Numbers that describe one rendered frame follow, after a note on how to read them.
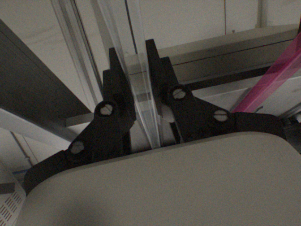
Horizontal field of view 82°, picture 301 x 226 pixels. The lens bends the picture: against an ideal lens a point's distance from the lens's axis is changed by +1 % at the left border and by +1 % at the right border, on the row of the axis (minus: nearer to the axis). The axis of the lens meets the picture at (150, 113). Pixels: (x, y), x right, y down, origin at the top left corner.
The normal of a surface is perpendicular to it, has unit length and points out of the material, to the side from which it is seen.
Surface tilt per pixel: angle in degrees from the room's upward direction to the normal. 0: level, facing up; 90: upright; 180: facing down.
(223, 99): 48
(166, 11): 90
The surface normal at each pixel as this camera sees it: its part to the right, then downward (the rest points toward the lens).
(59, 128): 0.98, -0.22
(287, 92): 0.19, 0.89
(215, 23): 0.08, 0.40
